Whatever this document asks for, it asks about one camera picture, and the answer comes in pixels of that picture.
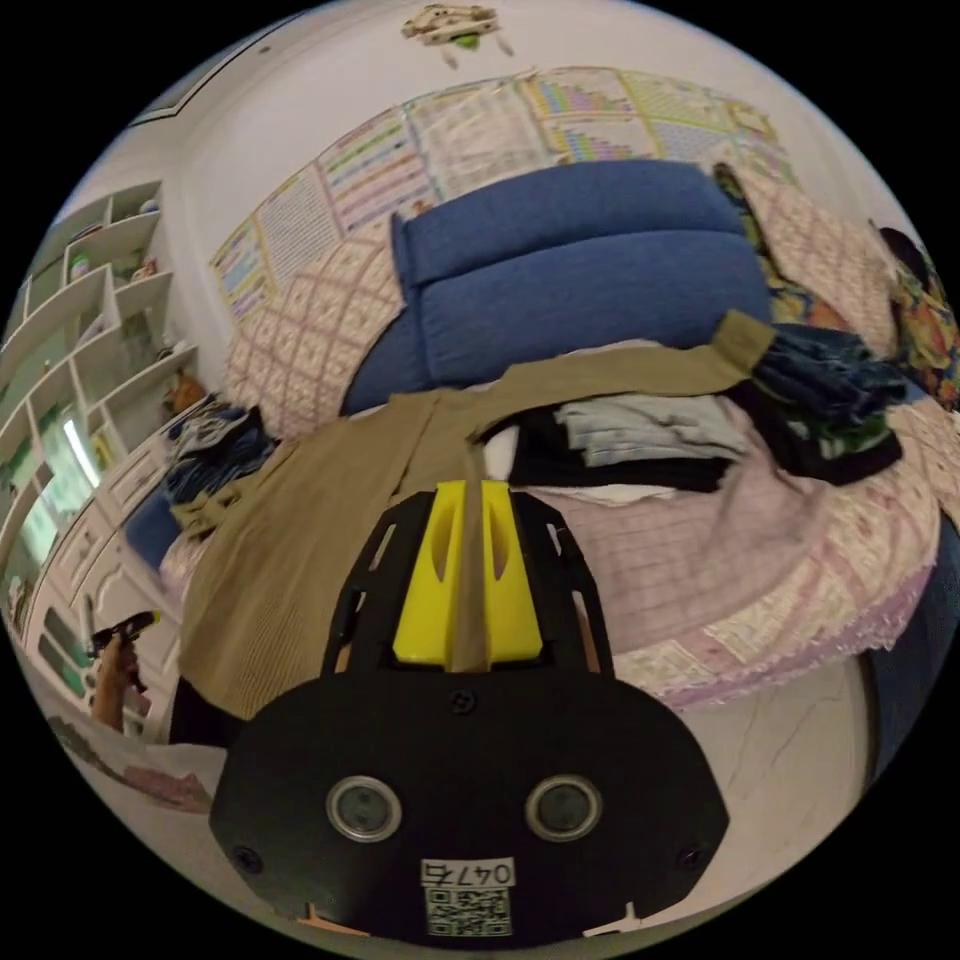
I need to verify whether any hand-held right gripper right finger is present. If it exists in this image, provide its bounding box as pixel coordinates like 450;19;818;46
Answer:
482;479;544;667

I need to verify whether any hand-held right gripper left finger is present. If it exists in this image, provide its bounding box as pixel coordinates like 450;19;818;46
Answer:
392;482;468;667

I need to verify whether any khaki dress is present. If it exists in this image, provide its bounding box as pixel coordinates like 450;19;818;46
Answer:
170;310;778;723

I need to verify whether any person's left forearm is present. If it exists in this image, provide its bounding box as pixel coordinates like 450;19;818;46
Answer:
89;686;144;735

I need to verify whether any person's left hand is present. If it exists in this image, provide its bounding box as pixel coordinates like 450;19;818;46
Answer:
97;637;148;695

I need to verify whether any white cupboard with drawers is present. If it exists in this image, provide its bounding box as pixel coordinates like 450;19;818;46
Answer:
5;408;198;744

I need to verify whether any person's body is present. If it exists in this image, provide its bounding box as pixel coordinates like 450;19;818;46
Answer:
46;710;228;816

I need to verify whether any bed with pink patterned quilt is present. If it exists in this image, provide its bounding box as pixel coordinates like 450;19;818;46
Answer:
158;178;948;712

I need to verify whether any pile of clothes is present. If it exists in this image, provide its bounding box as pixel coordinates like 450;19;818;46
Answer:
161;403;280;543
515;323;910;496

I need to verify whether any large blue cushion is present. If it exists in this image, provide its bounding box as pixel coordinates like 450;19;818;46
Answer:
341;159;775;416

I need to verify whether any floral cloth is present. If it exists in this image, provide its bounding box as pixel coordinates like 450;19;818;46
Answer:
710;163;853;328

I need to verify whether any ceiling lamp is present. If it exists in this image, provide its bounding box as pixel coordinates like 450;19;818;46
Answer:
400;3;519;70

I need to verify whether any white wall shelf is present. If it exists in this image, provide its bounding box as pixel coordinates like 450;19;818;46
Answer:
0;179;201;489

